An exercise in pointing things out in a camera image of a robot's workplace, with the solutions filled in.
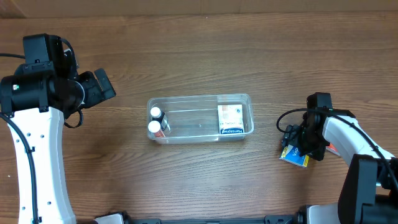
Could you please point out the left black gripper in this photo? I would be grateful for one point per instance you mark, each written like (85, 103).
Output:
(94, 89)

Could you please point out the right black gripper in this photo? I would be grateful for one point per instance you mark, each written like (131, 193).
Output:
(298, 140)

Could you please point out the red medicine box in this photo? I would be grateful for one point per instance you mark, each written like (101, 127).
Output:
(332, 149)

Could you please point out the blue yellow VapoDrops box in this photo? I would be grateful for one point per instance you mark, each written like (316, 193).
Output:
(291, 154)

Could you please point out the dark bottle white cap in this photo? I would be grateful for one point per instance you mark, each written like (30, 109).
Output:
(158, 115)

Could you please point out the orange tube white cap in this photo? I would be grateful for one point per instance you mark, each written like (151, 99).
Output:
(155, 128)

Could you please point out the white blue Hansaplast box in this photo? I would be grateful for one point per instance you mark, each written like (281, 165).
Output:
(230, 118)

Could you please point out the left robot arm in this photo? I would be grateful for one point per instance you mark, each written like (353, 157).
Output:
(36, 102)

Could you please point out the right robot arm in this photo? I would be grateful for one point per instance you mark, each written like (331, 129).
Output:
(369, 193)

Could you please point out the clear plastic container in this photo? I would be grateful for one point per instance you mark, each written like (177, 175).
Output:
(194, 119)

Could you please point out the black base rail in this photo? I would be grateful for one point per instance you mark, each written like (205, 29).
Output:
(211, 219)

